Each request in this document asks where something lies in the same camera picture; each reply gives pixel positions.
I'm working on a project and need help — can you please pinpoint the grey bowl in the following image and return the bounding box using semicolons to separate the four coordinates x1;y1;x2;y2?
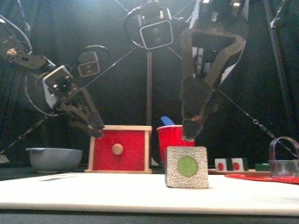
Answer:
24;147;84;174

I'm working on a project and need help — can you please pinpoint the thin diagonal brace wire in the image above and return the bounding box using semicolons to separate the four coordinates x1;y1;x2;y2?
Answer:
0;0;196;155
112;0;299;160

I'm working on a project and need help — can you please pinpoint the metal frame pole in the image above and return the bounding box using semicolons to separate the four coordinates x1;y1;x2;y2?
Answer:
145;50;155;127

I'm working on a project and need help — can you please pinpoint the sushi piece red centre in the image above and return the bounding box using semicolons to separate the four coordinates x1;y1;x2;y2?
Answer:
231;157;250;172
214;157;234;172

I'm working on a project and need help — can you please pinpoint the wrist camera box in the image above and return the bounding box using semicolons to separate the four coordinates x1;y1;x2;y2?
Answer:
76;52;101;78
137;1;175;51

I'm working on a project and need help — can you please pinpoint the red wooden knob box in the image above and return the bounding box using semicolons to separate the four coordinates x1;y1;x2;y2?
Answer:
85;124;155;174

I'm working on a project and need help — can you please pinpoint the left arm cable loop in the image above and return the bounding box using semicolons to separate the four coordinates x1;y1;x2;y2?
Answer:
23;73;61;117

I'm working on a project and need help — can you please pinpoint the black backdrop cloth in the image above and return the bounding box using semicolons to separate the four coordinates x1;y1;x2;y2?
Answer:
0;0;299;170

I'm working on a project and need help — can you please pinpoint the white cutting board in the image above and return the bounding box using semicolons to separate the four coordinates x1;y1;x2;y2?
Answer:
0;171;299;217

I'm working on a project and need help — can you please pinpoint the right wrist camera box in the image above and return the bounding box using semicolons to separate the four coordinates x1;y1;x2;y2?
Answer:
137;1;175;51

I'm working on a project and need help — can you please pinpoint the wooden plate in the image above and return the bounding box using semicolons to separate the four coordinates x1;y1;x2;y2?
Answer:
208;168;272;176

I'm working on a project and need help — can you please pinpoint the red plastic cup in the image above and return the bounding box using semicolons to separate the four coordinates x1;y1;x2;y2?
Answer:
155;124;198;168

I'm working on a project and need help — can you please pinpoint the blue utensil handle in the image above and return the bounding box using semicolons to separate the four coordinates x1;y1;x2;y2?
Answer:
160;115;176;127

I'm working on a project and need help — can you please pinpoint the red toy knife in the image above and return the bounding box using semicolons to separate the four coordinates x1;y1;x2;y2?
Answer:
224;173;299;186

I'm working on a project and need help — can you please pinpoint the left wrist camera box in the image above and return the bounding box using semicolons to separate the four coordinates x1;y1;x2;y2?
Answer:
76;52;101;78

